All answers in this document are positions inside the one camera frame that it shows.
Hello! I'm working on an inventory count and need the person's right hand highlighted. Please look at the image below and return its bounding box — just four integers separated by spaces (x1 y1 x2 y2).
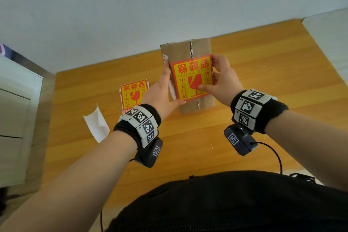
198 54 245 107

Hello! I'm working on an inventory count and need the person's left hand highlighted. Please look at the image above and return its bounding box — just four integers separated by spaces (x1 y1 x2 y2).
140 59 186 121

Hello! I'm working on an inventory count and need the stack of warning stickers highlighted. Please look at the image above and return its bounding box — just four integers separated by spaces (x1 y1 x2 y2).
119 79 150 115

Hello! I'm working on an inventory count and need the red yellow sticker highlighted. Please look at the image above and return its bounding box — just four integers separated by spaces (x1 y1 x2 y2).
171 54 214 101

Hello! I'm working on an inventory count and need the brown cardboard box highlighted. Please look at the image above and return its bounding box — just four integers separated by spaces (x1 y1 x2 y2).
159 38 216 115

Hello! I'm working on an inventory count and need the white backing paper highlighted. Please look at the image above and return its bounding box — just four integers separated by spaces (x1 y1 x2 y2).
83 103 111 144

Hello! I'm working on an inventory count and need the person's left forearm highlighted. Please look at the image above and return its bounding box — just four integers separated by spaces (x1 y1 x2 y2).
0 130 138 232

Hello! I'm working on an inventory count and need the person's right forearm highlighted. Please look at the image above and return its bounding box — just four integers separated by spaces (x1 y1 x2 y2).
264 110 348 193

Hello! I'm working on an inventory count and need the person's black clothing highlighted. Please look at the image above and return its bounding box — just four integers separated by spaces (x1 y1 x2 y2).
104 170 348 232

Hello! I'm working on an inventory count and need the black left wristband with markers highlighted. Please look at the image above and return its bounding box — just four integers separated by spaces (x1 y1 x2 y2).
113 104 162 150

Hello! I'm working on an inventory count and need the black wristband with markers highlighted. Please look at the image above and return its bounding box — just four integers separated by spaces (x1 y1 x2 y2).
230 88 289 135
113 104 162 150

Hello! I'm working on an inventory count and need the black right wristband with markers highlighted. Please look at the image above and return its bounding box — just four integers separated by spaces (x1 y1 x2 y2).
230 88 289 135

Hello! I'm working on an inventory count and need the white side table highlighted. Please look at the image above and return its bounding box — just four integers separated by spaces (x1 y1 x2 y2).
302 8 348 86

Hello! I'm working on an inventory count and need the cream cabinet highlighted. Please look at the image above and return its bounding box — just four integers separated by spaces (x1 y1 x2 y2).
0 54 44 188

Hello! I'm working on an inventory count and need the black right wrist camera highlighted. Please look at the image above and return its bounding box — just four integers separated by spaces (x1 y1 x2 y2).
223 123 258 157

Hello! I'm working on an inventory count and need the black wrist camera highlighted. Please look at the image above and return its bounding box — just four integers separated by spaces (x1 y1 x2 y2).
223 123 258 157
134 137 164 169

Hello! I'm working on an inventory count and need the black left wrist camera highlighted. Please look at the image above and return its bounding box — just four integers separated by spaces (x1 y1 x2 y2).
134 137 164 169

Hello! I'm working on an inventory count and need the black right camera cable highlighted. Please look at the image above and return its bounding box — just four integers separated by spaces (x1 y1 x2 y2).
255 141 283 175

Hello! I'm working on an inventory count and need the black strap buckle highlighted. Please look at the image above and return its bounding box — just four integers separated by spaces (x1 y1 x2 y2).
289 173 316 184

